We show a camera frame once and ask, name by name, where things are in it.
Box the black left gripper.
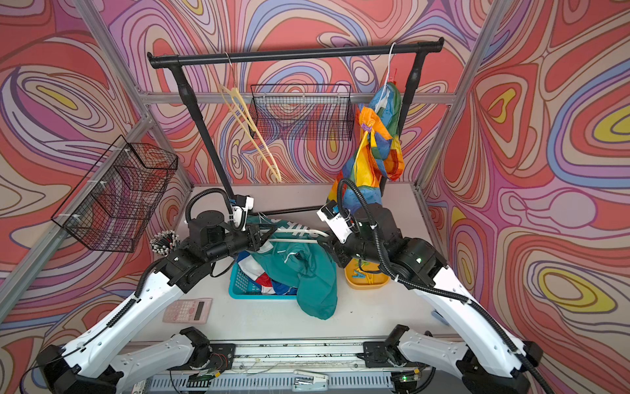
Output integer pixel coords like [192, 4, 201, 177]
[204, 223, 278, 266]

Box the blue white red jacket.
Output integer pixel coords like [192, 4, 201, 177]
[237, 252, 297, 296]

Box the silver hook hanger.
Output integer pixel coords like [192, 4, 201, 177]
[249, 215, 328, 242]

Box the teal green jacket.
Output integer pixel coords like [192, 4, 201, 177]
[251, 237, 338, 320]

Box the multicolour patchwork jacket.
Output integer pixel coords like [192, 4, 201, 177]
[327, 82, 405, 205]

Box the wooden hanger gold hook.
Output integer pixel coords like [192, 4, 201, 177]
[218, 51, 283, 184]

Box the white wire hanger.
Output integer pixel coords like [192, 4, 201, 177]
[375, 42, 396, 113]

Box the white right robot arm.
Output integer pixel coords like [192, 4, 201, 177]
[318, 178, 554, 393]

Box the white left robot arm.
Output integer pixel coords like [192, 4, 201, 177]
[34, 188, 277, 393]

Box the yellow plastic tray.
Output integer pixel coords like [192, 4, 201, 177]
[344, 259, 390, 291]

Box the teal plastic basket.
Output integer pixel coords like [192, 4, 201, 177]
[228, 252, 297, 300]

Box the cup of pencils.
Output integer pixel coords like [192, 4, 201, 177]
[149, 230, 180, 256]

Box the pink calculator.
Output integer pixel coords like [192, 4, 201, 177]
[162, 298, 213, 324]

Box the black clothes rack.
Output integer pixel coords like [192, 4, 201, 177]
[147, 37, 445, 202]

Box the small black wire basket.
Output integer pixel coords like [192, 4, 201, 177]
[249, 83, 355, 141]

